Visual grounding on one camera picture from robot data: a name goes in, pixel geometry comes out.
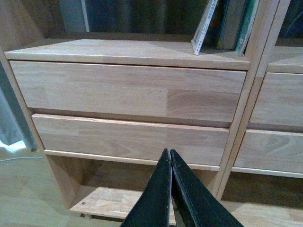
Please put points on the right wooden shelf unit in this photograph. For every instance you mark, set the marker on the right wooden shelf unit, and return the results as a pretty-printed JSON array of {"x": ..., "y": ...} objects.
[{"x": 275, "y": 45}]

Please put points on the wooden shelf unit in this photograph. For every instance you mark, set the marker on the wooden shelf unit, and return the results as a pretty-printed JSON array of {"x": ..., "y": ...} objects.
[
  {"x": 31, "y": 30},
  {"x": 275, "y": 45}
]

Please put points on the left unit upper drawer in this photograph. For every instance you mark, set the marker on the left unit upper drawer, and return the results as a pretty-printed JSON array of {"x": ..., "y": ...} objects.
[{"x": 179, "y": 93}]

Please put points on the dark blue curtain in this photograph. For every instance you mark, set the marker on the dark blue curtain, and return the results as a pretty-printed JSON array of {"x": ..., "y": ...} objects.
[{"x": 132, "y": 16}]

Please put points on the left unit lower drawer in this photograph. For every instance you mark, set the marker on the left unit lower drawer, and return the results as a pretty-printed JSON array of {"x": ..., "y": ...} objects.
[{"x": 125, "y": 139}]

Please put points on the grey curtain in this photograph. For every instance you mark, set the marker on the grey curtain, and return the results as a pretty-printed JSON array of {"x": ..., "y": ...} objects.
[{"x": 13, "y": 125}]

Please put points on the left wooden shelf unit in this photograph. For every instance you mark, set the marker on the left wooden shelf unit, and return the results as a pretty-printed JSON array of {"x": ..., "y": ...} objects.
[{"x": 31, "y": 30}]

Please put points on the dark green thick book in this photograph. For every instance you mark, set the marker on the dark green thick book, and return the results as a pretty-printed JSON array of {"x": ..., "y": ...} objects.
[{"x": 225, "y": 23}]

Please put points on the right unit lower drawer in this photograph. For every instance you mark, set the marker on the right unit lower drawer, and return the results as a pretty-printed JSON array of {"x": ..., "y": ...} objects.
[{"x": 271, "y": 150}]

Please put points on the white illustrated children's book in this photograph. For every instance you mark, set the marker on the white illustrated children's book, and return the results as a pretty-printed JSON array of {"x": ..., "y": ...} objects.
[{"x": 202, "y": 28}]

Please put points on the right unit upper drawer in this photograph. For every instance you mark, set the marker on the right unit upper drawer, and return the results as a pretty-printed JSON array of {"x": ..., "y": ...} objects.
[{"x": 280, "y": 100}]

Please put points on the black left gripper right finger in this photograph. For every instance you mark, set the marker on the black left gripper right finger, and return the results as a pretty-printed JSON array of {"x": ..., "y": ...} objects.
[{"x": 197, "y": 206}]

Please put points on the green hardcover book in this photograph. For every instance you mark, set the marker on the green hardcover book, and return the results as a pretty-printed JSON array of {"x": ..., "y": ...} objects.
[{"x": 246, "y": 24}]

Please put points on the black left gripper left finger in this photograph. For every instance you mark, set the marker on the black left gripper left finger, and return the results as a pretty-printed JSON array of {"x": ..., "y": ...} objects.
[{"x": 153, "y": 207}]

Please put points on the unit drawer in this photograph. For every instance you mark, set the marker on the unit drawer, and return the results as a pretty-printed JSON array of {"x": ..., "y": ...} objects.
[
  {"x": 271, "y": 150},
  {"x": 179, "y": 93},
  {"x": 280, "y": 100},
  {"x": 125, "y": 139}
]

